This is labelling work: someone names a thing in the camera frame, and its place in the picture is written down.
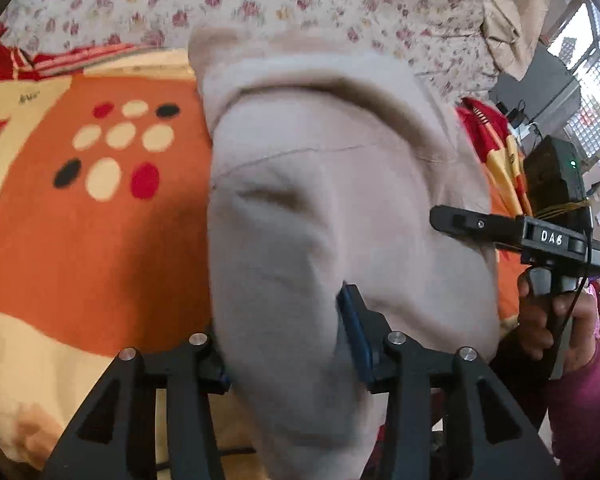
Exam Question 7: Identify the beige jacket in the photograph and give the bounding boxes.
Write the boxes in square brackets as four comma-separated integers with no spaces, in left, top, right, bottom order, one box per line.
[188,26,500,479]

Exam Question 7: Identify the maroon right sleeve forearm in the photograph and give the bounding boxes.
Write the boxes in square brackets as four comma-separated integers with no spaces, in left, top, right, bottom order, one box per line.
[488,328,600,480]

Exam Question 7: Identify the person's right hand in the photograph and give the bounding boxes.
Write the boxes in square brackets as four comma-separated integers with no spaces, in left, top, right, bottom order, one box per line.
[517,273,600,374]

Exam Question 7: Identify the beige curtain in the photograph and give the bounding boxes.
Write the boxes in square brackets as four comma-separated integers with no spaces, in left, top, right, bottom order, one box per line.
[482,0,550,80]

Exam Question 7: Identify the orange red cream blanket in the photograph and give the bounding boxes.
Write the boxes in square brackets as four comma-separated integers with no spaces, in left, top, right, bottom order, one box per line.
[0,62,531,468]

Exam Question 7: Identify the floral quilt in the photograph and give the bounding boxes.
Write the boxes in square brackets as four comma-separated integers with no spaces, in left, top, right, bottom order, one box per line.
[0,0,498,101]

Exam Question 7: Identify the black camera box green light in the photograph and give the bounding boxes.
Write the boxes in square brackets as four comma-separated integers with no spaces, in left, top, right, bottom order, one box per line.
[524,136,592,234]

